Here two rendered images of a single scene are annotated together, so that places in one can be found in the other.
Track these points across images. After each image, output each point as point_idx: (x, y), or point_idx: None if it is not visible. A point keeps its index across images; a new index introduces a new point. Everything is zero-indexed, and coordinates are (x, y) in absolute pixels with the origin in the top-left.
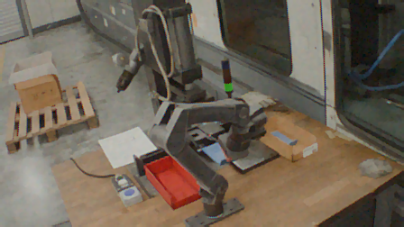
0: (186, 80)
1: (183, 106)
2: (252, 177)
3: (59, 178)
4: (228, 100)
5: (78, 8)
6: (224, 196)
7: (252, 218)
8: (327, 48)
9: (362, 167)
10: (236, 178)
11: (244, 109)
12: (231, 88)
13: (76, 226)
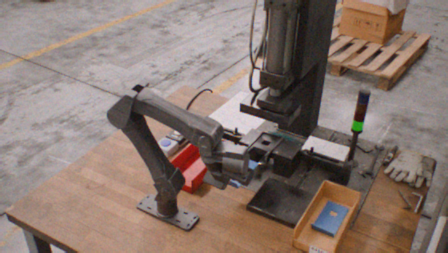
0: (262, 82)
1: (136, 93)
2: (243, 219)
3: (171, 97)
4: (207, 121)
5: None
6: (200, 209)
7: (173, 243)
8: None
9: None
10: (235, 206)
11: (206, 139)
12: (357, 128)
13: (114, 135)
